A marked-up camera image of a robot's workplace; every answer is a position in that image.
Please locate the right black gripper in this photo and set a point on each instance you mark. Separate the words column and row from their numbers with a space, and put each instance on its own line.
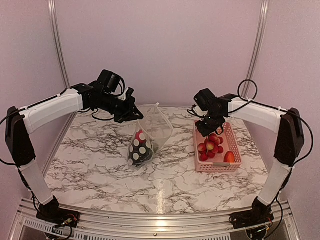
column 205, row 132

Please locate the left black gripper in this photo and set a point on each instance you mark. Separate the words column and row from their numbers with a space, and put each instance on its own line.
column 129, row 110

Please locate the red tomato toy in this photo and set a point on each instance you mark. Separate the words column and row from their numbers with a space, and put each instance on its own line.
column 139, row 135

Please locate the clear zip top bag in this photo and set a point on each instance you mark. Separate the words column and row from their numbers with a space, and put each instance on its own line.
column 155, row 125

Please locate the red cherry bunch toy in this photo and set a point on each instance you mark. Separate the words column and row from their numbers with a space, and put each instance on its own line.
column 210, row 147

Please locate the pink plastic basket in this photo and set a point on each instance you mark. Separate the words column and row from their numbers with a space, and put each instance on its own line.
column 217, row 164

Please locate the purple eggplant toy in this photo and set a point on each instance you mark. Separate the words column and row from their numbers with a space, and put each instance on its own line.
column 139, row 152

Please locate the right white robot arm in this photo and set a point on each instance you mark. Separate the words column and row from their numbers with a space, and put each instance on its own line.
column 287, row 124

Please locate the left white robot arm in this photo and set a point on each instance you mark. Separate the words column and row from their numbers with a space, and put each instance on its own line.
column 22, row 122

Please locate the orange red mango toy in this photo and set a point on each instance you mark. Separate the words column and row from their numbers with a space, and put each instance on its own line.
column 229, row 157

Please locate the green cucumber toy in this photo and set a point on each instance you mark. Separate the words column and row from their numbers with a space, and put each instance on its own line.
column 154, row 149

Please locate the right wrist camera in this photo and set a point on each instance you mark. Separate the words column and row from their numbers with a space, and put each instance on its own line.
column 206, row 102

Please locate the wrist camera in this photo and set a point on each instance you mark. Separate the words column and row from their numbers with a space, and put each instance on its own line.
column 206, row 102
column 110, row 83

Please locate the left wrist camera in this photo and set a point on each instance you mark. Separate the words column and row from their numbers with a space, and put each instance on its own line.
column 110, row 83

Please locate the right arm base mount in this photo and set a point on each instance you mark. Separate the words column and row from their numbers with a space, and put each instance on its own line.
column 248, row 218

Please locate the curved aluminium front rail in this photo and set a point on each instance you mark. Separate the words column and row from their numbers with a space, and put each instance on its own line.
column 108, row 225

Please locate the right aluminium frame post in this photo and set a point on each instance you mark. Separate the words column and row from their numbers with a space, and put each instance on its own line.
column 260, row 33

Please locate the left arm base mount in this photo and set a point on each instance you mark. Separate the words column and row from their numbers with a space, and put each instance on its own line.
column 60, row 216

